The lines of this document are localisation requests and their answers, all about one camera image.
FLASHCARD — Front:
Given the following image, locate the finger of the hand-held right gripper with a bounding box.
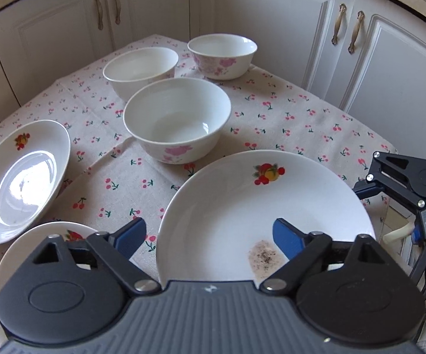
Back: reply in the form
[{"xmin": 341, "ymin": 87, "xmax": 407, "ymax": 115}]
[
  {"xmin": 408, "ymin": 241, "xmax": 426, "ymax": 312},
  {"xmin": 352, "ymin": 151, "xmax": 425, "ymax": 210}
]

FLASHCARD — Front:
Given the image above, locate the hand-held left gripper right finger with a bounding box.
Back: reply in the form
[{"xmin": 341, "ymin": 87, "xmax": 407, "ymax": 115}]
[{"xmin": 258, "ymin": 217, "xmax": 389, "ymax": 296}]

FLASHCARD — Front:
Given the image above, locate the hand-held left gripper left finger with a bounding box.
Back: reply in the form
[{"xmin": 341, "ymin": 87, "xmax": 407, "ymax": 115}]
[{"xmin": 32, "ymin": 217, "xmax": 162, "ymax": 297}]

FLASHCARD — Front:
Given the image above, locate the white plate fruit print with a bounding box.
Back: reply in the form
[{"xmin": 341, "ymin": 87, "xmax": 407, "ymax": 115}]
[
  {"xmin": 0, "ymin": 221, "xmax": 140, "ymax": 342},
  {"xmin": 156, "ymin": 150, "xmax": 376, "ymax": 292},
  {"xmin": 0, "ymin": 120, "xmax": 71, "ymax": 245}
]

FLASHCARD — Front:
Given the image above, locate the white bowl pink floral print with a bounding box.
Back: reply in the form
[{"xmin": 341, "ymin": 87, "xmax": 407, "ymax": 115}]
[
  {"xmin": 187, "ymin": 34, "xmax": 258, "ymax": 81},
  {"xmin": 123, "ymin": 78, "xmax": 232, "ymax": 165}
]

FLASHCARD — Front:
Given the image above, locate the plain white bowl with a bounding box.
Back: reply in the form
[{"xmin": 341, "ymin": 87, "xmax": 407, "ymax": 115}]
[{"xmin": 103, "ymin": 47, "xmax": 179, "ymax": 100}]

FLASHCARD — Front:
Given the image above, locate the cherry print tablecloth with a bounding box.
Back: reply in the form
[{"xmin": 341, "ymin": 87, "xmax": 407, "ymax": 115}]
[{"xmin": 0, "ymin": 34, "xmax": 426, "ymax": 354}]

